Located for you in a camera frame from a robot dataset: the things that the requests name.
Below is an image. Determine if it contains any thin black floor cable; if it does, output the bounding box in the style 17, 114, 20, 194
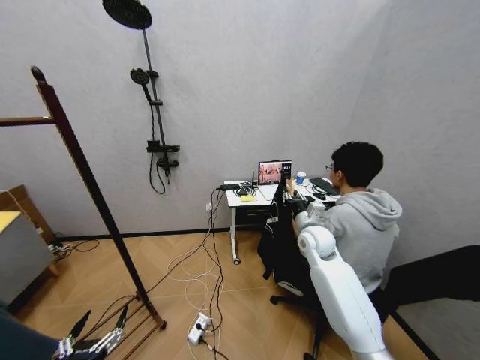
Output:
86, 294, 140, 333

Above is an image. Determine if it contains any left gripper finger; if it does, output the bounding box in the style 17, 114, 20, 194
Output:
91, 304, 129, 354
56, 309, 92, 356

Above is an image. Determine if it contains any white desk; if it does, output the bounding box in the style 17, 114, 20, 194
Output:
223, 178, 341, 266

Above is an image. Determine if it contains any dark teal fabric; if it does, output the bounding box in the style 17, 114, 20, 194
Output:
0, 300, 63, 360

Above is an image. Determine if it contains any grey cabinet with yellow top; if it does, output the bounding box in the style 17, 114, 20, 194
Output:
0, 209, 58, 305

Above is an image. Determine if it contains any black shower mixer valve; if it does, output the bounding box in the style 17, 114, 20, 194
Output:
145, 139, 181, 185

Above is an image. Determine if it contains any person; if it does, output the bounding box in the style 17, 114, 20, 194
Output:
291, 141, 404, 324

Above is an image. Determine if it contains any dark wooden clothes rack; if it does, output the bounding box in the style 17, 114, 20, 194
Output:
0, 65, 167, 354

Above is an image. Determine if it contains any black hand shower head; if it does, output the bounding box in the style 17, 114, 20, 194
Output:
129, 67, 159, 86

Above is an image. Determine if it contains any laptop with lit screen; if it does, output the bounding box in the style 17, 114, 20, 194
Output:
256, 160, 293, 187

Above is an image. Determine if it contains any black shower riser pole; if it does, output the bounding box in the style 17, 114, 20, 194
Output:
141, 27, 168, 148

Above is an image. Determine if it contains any black office chair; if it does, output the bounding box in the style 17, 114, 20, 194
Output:
268, 239, 338, 360

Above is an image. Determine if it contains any black garment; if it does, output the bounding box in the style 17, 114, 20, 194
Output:
256, 181, 320, 298

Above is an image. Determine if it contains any black keyboard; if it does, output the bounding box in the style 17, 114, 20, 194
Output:
309, 177, 341, 197

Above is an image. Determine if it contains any black drawer unit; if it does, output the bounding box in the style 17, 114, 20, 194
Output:
238, 207, 279, 229

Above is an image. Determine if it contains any black flat surface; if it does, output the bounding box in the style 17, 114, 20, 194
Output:
384, 244, 480, 313

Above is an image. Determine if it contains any black shower hose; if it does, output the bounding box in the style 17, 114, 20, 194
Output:
148, 84, 168, 196

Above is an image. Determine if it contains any white looped cable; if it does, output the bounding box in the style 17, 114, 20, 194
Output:
166, 217, 226, 327

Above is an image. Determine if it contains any black round rain shower head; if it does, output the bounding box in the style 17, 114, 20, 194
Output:
101, 0, 153, 30

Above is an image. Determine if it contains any black cable bundle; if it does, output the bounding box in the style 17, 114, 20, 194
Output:
200, 186, 230, 356

